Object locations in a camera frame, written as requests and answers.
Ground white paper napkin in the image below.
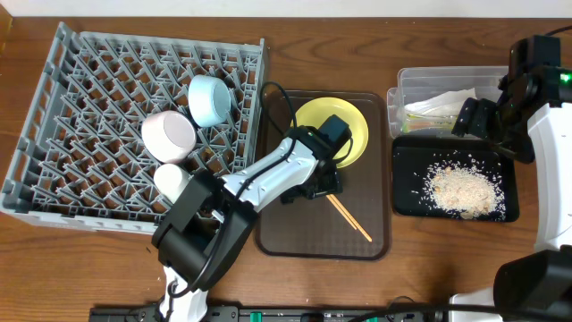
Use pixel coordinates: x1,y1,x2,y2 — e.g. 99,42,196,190
404,89,476,117

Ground green orange snack wrapper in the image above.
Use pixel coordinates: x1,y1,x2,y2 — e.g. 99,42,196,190
400,114,456,133

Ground rice food scraps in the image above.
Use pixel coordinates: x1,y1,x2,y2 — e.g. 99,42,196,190
409,154,506,221

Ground light blue bowl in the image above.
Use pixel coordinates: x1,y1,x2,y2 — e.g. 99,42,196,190
188,75,231,128

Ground small white cup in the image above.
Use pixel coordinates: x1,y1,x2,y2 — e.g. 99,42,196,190
154,164,192,204

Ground pink bowl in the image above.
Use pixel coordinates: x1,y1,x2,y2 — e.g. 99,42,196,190
141,111,197,164

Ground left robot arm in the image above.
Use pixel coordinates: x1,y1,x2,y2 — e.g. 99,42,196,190
152,114,353,321

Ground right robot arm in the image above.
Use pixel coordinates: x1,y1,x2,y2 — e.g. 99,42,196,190
443,32,571,321

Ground clear plastic waste bin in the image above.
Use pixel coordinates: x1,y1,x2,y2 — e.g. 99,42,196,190
386,66,509,139

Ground black waste tray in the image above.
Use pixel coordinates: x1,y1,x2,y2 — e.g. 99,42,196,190
392,136,519,223

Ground brown serving tray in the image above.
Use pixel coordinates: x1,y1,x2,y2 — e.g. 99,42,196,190
255,89,392,261

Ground yellow round plate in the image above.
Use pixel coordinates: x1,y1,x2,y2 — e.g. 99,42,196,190
296,97,369,168

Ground grey plastic dish rack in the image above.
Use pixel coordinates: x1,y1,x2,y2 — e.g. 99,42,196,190
1,24,268,235

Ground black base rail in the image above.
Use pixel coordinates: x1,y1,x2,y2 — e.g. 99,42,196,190
88,289,571,322

